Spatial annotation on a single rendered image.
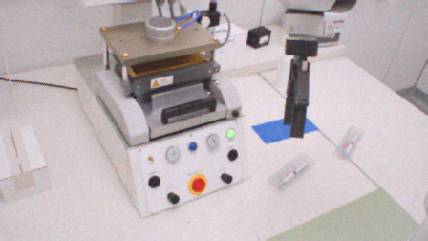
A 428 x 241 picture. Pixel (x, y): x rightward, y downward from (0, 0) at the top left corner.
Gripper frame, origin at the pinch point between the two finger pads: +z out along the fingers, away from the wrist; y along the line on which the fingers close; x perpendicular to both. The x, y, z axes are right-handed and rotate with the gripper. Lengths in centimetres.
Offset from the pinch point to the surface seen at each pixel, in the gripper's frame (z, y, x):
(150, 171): 14.9, -1.3, -33.8
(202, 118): 1.4, -8.1, -22.3
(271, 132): 10.7, -40.2, -0.7
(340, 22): -31, -91, 30
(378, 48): -22, -170, 76
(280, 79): -5, -65, 3
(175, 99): -2.5, -9.5, -29.7
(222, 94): -4.4, -13.7, -17.7
